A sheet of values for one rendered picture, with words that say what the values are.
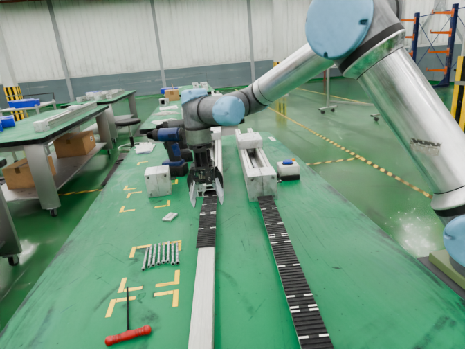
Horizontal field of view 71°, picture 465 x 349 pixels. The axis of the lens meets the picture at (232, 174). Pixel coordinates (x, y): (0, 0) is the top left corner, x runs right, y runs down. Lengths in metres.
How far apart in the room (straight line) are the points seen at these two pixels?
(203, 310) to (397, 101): 0.51
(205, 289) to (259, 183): 0.52
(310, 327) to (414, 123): 0.38
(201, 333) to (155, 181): 0.77
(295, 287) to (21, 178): 3.48
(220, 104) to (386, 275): 0.55
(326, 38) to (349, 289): 0.50
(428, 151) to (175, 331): 0.55
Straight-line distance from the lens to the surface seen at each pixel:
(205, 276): 0.76
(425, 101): 0.60
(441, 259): 0.88
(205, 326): 0.65
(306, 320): 0.64
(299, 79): 0.84
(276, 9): 11.40
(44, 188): 3.46
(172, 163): 1.50
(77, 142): 4.88
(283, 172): 1.32
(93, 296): 0.85
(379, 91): 0.60
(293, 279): 0.73
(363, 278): 0.81
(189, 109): 0.92
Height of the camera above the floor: 1.25
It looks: 19 degrees down
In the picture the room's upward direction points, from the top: 5 degrees counter-clockwise
